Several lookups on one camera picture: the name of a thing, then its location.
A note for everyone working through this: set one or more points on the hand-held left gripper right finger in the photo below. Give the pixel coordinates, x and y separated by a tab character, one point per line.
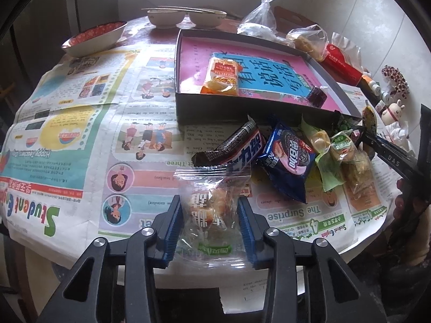
245	232

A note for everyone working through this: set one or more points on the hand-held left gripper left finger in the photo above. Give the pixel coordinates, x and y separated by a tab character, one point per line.
171	228

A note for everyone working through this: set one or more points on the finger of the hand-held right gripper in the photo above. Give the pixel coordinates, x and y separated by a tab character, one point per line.
365	138

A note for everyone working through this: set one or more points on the round pastry with green label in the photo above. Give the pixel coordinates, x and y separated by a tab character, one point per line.
341	144

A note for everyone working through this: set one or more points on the clear packet of crumbly snack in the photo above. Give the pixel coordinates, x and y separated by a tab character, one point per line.
357	175

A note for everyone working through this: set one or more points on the blue cookie packet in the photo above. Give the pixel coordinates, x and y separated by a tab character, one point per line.
286	161

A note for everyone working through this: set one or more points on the black chocolate bar packet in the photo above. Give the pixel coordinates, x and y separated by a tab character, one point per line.
232	144

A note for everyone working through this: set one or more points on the grey cardboard box tray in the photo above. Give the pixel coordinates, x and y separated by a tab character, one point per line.
188	111

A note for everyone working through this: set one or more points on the person's right hand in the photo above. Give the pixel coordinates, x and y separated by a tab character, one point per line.
399	205

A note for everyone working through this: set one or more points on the black green pea packet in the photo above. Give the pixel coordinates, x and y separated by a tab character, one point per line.
343	126

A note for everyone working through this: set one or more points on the crumpled white tissue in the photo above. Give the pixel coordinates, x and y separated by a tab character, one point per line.
399	134

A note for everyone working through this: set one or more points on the white rabbit figurine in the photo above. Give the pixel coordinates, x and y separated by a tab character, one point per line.
392	112

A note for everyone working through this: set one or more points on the printed newspaper sheet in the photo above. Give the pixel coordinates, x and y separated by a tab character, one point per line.
293	215
67	124
353	97

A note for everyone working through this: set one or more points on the small white bottle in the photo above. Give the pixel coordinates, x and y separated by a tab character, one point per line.
377	91
386	97

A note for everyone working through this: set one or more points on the green wrapped yellow pastry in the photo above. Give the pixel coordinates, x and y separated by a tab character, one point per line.
320	141

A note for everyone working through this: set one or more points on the orange white medicine bottle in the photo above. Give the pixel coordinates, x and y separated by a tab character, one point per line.
368	80

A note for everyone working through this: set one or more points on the purple jelly candy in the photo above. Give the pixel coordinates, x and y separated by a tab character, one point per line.
316	97

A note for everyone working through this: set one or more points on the red tissue pack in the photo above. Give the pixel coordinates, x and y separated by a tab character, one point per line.
340	64

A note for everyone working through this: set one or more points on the plastic bag with pastry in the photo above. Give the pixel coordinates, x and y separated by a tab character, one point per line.
306	40

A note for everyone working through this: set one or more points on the wooden chair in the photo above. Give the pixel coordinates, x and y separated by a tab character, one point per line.
289	15

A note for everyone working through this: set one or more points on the orange bread packet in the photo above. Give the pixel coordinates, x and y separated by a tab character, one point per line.
222	74

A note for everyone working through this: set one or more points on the clear plastic bag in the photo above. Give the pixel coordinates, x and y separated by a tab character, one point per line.
259	16

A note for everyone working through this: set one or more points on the white bowl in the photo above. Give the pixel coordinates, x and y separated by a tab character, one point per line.
166	18
207	19

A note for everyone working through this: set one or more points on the red patterned bowl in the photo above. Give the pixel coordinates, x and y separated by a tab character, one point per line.
97	37

